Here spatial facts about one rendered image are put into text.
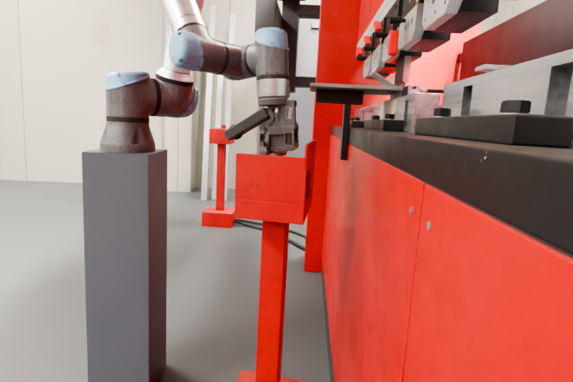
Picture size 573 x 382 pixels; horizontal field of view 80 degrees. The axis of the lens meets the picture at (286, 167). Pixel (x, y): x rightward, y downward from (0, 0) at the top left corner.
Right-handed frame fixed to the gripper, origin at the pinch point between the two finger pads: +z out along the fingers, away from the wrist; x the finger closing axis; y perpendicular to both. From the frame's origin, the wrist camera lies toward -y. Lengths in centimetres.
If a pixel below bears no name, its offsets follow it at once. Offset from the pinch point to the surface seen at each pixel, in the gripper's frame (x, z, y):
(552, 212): -59, -9, 28
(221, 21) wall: 324, -141, -124
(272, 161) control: -4.9, -6.3, 2.4
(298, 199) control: -4.9, 2.3, 8.0
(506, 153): -54, -12, 28
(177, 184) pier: 288, 49, -175
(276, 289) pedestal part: 2.2, 27.0, 0.8
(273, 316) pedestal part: 2.2, 34.4, -0.4
